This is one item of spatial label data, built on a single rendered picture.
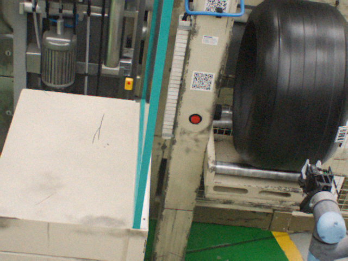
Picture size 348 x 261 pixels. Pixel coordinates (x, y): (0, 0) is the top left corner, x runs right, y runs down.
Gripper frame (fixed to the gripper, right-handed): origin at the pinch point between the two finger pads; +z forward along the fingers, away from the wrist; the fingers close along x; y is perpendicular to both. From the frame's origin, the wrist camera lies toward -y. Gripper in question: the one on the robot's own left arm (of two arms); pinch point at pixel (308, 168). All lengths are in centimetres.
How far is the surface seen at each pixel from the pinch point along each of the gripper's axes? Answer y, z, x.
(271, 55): 30.0, 16.4, 15.8
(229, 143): -26, 55, 16
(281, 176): -19.3, 24.1, 0.8
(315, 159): -2.2, 9.8, -5.0
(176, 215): -49, 36, 35
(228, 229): -102, 97, 0
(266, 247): -103, 87, -19
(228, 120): -14, 53, 19
